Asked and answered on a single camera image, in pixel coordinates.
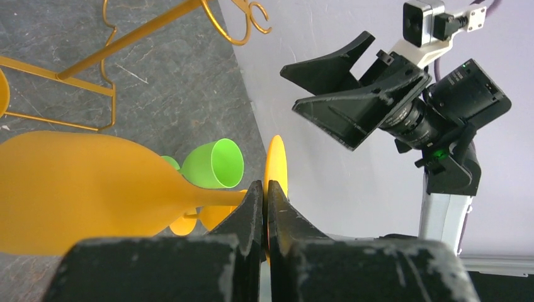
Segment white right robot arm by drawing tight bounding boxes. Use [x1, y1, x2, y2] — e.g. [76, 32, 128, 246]
[280, 31, 511, 253]

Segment gold wire wine glass rack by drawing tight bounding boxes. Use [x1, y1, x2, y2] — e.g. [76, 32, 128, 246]
[1, 0, 273, 131]

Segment green plastic wine glass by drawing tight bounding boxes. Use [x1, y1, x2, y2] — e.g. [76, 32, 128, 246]
[162, 138, 244, 189]

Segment yellow plastic wine glass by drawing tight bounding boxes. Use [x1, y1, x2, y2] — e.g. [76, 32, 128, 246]
[0, 131, 288, 267]
[169, 201, 241, 236]

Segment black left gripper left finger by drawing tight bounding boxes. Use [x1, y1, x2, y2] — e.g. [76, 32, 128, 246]
[43, 181, 263, 301]

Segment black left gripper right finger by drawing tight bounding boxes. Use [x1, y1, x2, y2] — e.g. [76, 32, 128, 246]
[267, 181, 479, 301]

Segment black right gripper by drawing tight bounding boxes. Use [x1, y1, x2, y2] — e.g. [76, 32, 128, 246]
[280, 31, 511, 152]

